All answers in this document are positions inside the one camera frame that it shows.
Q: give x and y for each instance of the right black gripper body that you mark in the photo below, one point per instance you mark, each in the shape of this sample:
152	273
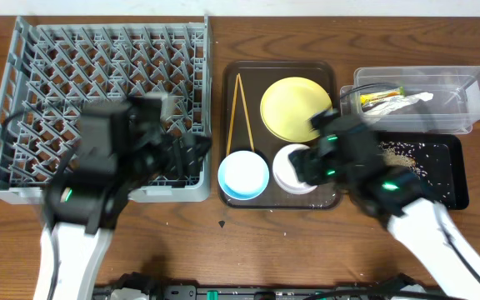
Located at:
327	169

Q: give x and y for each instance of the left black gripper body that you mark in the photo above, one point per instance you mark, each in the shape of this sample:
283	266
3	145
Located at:
151	157

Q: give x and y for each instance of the green orange snack wrapper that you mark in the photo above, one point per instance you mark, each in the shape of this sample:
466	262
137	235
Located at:
371	98

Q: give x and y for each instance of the white bowl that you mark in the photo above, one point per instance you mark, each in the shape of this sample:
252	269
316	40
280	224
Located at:
284	173

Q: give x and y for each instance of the white wrapper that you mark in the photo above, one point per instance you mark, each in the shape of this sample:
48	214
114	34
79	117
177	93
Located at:
387	105

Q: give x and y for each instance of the light blue bowl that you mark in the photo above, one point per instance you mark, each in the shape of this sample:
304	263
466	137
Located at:
243	175

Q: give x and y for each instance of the wooden chopstick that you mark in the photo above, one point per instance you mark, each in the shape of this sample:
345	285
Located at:
232	115
246	113

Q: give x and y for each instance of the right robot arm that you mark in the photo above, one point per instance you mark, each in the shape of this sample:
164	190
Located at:
428	232

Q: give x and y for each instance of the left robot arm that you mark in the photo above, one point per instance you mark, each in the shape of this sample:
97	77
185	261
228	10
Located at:
122	146

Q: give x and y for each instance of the grey dishwasher rack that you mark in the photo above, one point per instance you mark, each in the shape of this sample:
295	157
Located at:
51	71

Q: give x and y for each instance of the food scraps pile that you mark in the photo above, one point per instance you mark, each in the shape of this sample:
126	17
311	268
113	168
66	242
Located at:
428	161

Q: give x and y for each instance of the clear plastic bin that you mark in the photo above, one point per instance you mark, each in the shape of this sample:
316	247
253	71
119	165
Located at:
454	109

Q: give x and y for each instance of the yellow round plate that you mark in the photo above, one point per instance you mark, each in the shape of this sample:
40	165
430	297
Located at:
288	105

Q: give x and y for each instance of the dark brown serving tray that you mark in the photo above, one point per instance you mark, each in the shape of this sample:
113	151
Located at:
257	77

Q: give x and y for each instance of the black plastic tray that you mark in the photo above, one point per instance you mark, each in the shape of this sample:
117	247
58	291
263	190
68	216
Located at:
385	171

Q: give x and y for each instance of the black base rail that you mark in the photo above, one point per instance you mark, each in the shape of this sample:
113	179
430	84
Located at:
139	286

